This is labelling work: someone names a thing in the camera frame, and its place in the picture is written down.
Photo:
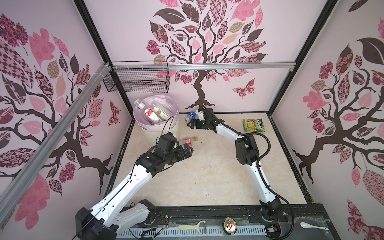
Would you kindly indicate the black wire mesh basket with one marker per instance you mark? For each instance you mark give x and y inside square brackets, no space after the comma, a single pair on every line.
[138,77]

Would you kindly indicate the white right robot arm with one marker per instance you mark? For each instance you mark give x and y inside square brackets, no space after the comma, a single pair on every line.
[247,154]

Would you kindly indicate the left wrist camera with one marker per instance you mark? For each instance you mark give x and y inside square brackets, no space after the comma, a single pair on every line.
[167,142]

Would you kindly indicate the clear square bottle white label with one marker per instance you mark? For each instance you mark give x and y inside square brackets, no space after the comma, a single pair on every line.
[161,111]

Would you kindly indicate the green yellow snack bag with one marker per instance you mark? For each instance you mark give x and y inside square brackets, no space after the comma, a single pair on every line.
[253,125]

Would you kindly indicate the cream vegetable peeler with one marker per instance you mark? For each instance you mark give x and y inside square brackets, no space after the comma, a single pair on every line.
[200,227]

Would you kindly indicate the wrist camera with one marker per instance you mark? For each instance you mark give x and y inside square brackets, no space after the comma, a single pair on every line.
[200,115]
[167,142]

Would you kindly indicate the cream bin with pink liner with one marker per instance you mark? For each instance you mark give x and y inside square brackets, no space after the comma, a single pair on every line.
[153,132]

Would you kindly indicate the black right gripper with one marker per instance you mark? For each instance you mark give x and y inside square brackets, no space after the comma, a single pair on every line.
[198,122]

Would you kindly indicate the white plastic spoon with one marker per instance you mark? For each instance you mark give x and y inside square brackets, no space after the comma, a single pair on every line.
[305,225]

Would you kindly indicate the clear bottle blue label back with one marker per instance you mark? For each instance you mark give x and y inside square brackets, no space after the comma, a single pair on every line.
[190,116]

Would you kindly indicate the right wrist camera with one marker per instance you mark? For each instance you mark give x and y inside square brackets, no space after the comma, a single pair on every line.
[200,115]

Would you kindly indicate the clear bottle green red label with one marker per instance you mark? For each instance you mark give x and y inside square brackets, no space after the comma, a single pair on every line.
[149,114]

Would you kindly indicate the clear bottle red label yellow cap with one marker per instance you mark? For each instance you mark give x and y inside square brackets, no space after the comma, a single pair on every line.
[190,141]

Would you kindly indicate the crushed metal can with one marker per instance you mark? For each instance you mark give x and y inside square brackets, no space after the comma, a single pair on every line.
[229,226]

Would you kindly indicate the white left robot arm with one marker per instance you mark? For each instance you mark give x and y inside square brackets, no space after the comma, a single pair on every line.
[108,218]

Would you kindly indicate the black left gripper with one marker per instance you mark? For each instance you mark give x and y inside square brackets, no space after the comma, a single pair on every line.
[182,156]

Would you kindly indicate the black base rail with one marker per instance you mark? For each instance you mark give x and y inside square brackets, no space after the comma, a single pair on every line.
[250,213]

